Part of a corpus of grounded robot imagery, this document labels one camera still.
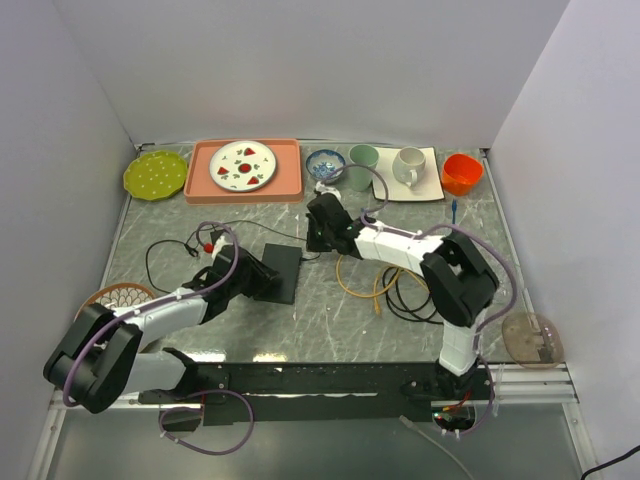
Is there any yellow ethernet cable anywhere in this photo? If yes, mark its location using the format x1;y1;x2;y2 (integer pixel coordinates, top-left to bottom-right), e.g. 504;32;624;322
335;254;381;300
372;266;431;316

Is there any black network switch box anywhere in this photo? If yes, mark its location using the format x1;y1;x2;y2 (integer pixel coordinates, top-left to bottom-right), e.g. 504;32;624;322
254;243;302;305

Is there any thin black power cord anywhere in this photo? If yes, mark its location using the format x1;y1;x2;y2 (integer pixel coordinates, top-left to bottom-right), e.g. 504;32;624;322
144;219;321;295

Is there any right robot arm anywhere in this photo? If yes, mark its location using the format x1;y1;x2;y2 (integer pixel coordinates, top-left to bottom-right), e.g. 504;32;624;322
307;193;499;399

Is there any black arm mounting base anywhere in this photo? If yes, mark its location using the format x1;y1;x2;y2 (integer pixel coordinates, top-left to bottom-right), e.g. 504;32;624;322
139;362;493;426

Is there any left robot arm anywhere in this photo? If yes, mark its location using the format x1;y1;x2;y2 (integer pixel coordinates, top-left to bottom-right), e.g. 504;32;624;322
43;245;282;413

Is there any pale green cup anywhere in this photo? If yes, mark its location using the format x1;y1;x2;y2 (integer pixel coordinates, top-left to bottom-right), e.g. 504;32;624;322
348;144;379;192

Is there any pink plastic tray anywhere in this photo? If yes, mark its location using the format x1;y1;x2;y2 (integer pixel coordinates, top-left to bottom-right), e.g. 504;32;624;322
184;139;304;205

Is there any blue white patterned bowl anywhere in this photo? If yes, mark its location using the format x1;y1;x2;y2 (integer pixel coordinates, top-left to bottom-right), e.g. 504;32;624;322
305;149;346;184

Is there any white watermelon pattern plate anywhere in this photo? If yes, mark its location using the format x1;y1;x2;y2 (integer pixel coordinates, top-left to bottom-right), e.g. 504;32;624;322
209;140;277;193

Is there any white ceramic mug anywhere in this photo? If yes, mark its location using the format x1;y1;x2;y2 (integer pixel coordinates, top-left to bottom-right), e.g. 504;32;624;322
392;147;426;189

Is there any white square plate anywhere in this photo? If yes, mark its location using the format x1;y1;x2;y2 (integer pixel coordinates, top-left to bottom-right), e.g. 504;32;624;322
372;147;444;202

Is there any brown petal pattern plate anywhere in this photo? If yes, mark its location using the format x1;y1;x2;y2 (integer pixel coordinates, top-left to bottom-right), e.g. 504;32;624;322
74;282;156;319

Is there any green dotted plate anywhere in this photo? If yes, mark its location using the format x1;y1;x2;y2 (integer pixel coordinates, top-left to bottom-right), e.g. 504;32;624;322
123;151;188;201

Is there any orange plastic bowl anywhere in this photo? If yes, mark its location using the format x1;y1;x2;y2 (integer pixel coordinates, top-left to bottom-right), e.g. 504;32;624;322
441;153;484;196

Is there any transparent brown oval dish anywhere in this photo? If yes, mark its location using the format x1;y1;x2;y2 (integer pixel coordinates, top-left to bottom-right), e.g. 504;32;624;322
501;312;565;370

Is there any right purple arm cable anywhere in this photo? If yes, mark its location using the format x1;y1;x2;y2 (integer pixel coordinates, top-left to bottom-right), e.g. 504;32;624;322
314;164;518;437

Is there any white loose cable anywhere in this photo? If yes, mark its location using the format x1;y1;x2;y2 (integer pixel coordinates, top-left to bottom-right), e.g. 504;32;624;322
398;414;475;480

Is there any aluminium frame rail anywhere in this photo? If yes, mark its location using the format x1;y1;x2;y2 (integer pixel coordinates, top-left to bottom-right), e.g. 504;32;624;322
49;364;578;411

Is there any black cord bottom right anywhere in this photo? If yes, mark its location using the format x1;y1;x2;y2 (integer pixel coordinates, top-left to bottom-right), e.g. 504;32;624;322
582;447;640;480

